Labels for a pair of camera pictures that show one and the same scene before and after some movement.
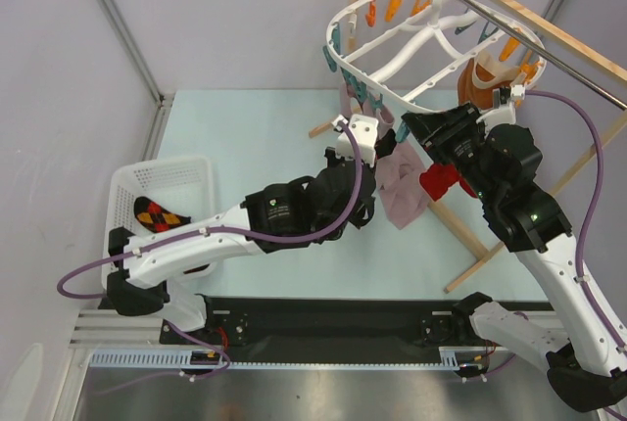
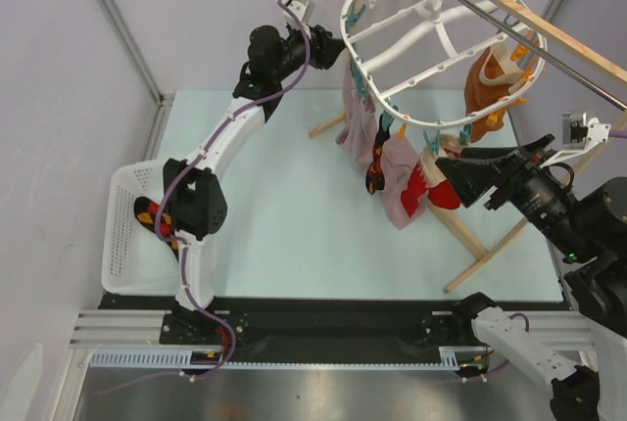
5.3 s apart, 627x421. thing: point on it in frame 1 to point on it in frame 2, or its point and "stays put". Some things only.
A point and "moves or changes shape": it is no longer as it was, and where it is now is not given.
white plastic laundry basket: [184, 186] stays put
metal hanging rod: [601, 88] stays put
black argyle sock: [154, 217] stays put
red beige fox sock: [438, 177] moves or changes shape
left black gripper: [332, 159] to [322, 48]
